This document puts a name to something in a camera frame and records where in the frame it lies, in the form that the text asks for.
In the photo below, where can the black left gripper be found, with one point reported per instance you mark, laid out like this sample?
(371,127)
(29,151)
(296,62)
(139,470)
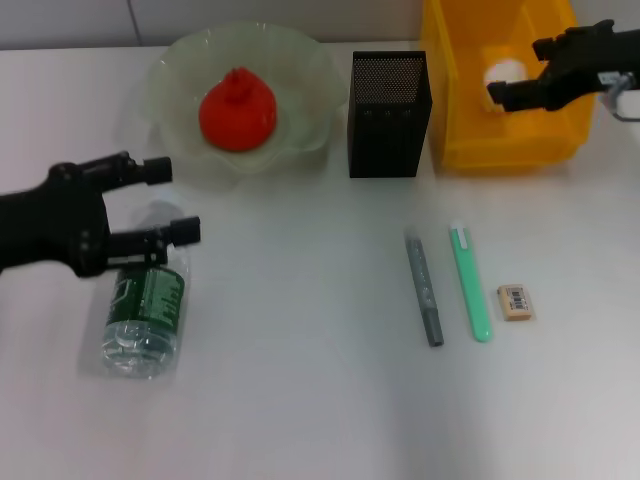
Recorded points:
(50,225)

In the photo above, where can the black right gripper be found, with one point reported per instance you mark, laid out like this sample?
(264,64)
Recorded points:
(585,70)

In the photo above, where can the clear green-label water bottle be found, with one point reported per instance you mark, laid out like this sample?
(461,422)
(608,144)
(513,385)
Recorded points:
(145,305)

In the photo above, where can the mint green utility knife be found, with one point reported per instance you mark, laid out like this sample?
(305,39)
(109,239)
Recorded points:
(472,285)

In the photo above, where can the grey marker pen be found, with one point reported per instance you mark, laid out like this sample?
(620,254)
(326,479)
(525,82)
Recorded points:
(424,285)

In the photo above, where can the black mesh pen holder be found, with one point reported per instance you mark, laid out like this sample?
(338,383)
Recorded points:
(390,140)

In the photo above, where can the green glass fruit plate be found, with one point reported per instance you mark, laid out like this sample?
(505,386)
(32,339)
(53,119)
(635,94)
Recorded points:
(300,75)

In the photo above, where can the beige eraser with barcode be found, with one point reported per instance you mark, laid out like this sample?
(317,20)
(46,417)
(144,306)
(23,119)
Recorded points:
(515,302)

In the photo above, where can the yellow plastic bin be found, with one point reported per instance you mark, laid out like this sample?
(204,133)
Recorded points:
(460,125)

